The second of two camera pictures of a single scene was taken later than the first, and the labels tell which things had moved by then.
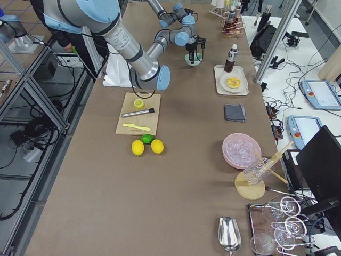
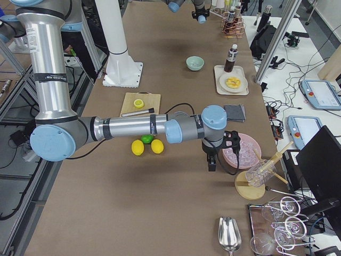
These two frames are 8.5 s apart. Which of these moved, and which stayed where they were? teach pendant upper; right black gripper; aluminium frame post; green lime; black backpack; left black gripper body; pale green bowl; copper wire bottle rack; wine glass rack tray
Moved: left black gripper body; right black gripper; pale green bowl
Stayed: aluminium frame post; green lime; teach pendant upper; wine glass rack tray; black backpack; copper wire bottle rack
